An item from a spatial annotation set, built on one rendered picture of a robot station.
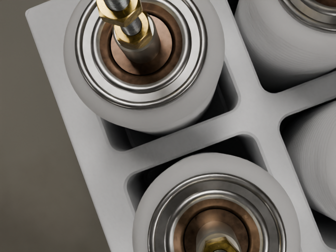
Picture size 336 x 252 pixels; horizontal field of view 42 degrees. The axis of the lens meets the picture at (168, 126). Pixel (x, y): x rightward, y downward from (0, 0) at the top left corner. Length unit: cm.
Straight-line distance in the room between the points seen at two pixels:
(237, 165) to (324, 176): 5
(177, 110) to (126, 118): 3
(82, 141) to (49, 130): 20
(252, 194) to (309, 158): 7
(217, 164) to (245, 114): 8
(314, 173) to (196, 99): 9
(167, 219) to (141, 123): 6
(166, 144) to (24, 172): 25
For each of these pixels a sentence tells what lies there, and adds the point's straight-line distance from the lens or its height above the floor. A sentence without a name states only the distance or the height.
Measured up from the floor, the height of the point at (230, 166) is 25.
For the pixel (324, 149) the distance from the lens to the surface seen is 27.
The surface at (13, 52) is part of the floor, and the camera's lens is 55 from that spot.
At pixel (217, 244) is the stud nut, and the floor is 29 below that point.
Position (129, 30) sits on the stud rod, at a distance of 21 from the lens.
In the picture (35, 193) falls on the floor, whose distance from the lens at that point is 53.
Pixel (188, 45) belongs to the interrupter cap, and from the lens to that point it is 25.
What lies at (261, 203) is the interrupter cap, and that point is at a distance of 25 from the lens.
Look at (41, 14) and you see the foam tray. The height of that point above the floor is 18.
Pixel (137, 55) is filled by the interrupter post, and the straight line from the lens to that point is 23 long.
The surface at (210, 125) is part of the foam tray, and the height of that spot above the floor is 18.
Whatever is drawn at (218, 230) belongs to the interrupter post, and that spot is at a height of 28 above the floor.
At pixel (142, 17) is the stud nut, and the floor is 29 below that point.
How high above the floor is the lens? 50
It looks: 85 degrees down
